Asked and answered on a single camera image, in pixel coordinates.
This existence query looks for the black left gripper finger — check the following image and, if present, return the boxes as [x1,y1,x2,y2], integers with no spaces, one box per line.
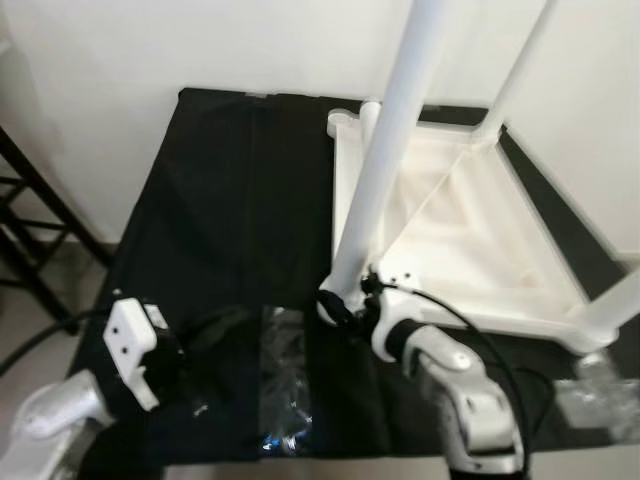
[188,303,249,335]
[198,312,253,353]

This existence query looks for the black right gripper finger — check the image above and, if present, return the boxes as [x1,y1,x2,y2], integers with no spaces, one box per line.
[318,286,358,328]

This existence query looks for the clear tape strip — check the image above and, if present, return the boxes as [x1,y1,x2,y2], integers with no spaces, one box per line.
[257,303,314,458]

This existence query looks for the black tablecloth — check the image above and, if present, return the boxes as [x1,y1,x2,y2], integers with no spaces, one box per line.
[75,87,640,473]

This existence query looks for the white plastic table top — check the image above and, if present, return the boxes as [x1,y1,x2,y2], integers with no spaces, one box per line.
[325,100,640,355]

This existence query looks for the clear tape patch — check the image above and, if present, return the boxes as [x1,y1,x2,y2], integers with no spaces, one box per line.
[553,350,640,444]

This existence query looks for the black round stool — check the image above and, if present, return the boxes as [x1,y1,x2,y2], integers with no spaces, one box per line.
[0,122,113,333]

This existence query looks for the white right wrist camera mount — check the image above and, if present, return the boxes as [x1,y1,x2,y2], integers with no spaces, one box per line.
[368,260,428,363]

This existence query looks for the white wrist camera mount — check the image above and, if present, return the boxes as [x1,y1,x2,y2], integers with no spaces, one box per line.
[368,260,428,363]
[103,296,173,413]

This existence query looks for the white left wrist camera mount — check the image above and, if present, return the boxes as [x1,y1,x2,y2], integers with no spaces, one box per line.
[103,296,173,413]

